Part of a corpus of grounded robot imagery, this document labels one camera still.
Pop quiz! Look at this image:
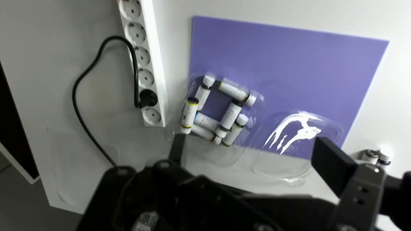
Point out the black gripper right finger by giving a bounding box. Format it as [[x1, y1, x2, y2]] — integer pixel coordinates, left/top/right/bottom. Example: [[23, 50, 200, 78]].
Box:
[[311, 136, 388, 231]]

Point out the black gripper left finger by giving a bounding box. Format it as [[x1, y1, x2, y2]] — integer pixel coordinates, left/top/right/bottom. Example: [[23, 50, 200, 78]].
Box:
[[167, 132, 189, 166]]

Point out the purple rectangular mat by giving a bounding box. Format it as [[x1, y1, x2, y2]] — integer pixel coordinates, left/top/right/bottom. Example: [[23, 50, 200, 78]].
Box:
[[189, 15, 390, 160]]

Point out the white multi-socket power strip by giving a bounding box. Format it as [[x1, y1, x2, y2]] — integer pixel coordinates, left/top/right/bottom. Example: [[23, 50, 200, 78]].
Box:
[[114, 0, 168, 128]]

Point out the black power cable with plug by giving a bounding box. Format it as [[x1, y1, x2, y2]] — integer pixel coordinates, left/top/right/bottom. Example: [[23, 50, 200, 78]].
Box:
[[71, 34, 159, 168]]

